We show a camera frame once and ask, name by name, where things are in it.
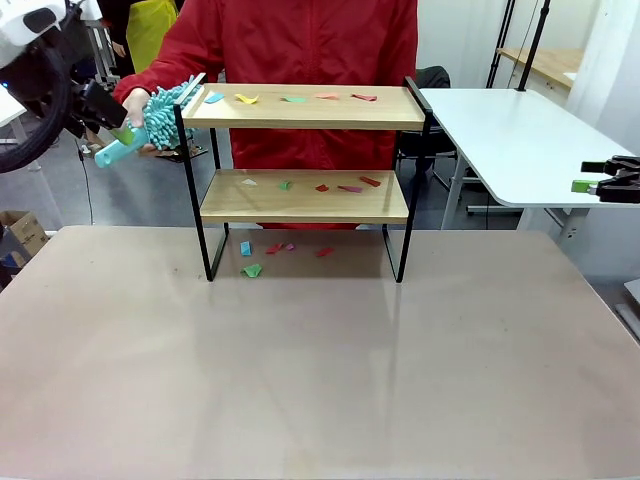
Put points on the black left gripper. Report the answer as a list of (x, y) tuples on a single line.
[(100, 107)]

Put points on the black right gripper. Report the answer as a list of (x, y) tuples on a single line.
[(622, 180)]

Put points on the teal chenille duster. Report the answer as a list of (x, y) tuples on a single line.
[(161, 116)]

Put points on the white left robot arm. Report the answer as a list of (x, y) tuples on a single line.
[(17, 27)]

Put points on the two-tier wood metal shelf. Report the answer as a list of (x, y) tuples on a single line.
[(300, 115)]

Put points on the person's right hand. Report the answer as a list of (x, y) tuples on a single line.
[(136, 106)]

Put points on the large white side table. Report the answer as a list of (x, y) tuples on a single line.
[(520, 140)]

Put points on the person in yellow apron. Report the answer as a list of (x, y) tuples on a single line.
[(147, 30)]

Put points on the small white desk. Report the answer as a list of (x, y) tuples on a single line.
[(10, 107)]

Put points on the wooden background desk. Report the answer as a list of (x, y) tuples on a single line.
[(545, 62)]

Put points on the yellow paper scrap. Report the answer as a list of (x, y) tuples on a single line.
[(247, 99)]

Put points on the white paper scrap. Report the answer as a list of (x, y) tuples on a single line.
[(249, 182)]

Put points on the cardboard box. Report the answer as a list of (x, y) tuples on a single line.
[(27, 232)]

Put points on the thick black stand pole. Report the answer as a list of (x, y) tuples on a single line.
[(534, 45)]

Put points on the thin black tripod stand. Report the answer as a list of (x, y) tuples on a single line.
[(501, 45)]

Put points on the crumpled green paper scrap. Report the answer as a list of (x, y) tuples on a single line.
[(252, 271)]

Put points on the person in red jacket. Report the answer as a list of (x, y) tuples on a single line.
[(300, 40)]

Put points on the salmon paper scrap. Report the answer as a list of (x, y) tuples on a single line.
[(326, 96)]

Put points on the pink paper scrap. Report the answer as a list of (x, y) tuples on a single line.
[(350, 189)]

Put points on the grey metal frame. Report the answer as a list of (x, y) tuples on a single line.
[(631, 305)]

